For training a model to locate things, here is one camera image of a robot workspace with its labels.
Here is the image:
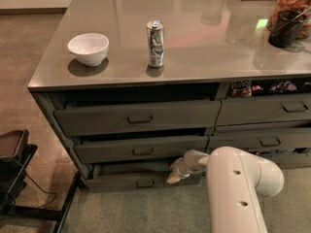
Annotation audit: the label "silver drink can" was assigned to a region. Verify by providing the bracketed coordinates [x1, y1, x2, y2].
[147, 20, 164, 68]

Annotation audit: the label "glass snack jar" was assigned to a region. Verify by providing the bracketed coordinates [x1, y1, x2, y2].
[266, 0, 311, 31]

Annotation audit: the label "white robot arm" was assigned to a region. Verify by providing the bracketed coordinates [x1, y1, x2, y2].
[167, 147, 284, 233]

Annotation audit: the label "snack packets in drawer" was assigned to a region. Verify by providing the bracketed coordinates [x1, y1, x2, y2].
[228, 79, 311, 97]

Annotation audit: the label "black mesh cup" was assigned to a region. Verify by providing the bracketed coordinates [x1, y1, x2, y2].
[268, 10, 306, 48]

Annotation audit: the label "black cable on floor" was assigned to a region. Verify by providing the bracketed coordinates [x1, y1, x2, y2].
[13, 170, 58, 216]

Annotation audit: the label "black stand frame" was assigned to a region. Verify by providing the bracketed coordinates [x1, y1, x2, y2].
[0, 129, 83, 233]

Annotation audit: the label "white ceramic bowl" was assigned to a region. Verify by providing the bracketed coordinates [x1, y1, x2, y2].
[67, 33, 109, 66]

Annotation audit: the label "grey drawer cabinet island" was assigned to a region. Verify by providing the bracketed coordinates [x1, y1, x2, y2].
[29, 0, 311, 182]

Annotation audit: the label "grey drawer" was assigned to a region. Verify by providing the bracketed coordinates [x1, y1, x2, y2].
[75, 135, 208, 164]
[216, 93, 311, 126]
[208, 128, 311, 151]
[54, 100, 221, 136]
[86, 158, 202, 192]
[262, 152, 311, 169]

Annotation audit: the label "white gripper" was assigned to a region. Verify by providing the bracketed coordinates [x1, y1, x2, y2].
[166, 150, 209, 184]

